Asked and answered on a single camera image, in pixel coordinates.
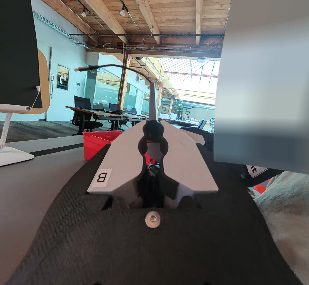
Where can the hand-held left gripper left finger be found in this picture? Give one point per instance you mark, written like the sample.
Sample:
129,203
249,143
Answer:
120,162

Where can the red plastic bin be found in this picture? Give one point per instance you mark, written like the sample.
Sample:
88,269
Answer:
96,142

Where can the person's beige pants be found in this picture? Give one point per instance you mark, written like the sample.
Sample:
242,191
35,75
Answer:
284,217

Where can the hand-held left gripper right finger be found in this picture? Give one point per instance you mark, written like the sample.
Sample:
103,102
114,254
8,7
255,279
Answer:
188,166

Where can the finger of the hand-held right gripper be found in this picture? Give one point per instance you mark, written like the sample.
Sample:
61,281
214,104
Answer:
199,140

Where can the white door with window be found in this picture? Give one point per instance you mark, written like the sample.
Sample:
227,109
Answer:
72,101

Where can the black office chair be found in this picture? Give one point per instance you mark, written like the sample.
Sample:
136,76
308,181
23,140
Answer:
82,104
113,107

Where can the ceiling spot lamp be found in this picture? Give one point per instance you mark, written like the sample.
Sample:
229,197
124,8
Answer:
122,11
83,13

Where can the black panel with wooden edge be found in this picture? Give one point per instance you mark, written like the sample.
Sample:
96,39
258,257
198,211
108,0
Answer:
17,48

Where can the orange-red box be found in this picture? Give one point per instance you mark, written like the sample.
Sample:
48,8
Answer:
260,188

